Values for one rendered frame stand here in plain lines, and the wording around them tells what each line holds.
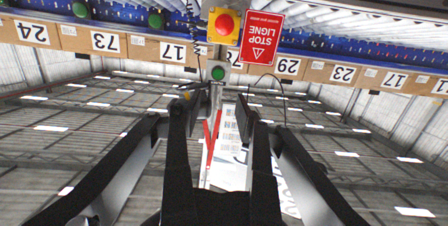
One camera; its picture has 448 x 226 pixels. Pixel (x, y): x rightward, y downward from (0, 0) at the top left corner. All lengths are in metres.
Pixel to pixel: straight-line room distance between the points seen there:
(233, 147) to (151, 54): 0.81
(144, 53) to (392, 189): 14.79
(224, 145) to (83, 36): 1.09
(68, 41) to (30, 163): 11.59
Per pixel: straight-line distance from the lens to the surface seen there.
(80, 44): 1.34
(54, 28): 1.42
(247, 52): 0.43
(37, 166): 12.68
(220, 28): 0.33
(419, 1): 0.68
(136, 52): 1.16
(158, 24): 1.02
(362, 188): 13.58
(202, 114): 0.42
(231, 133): 0.52
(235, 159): 0.71
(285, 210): 0.87
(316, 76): 1.26
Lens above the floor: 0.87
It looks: 20 degrees up
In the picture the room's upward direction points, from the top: 172 degrees counter-clockwise
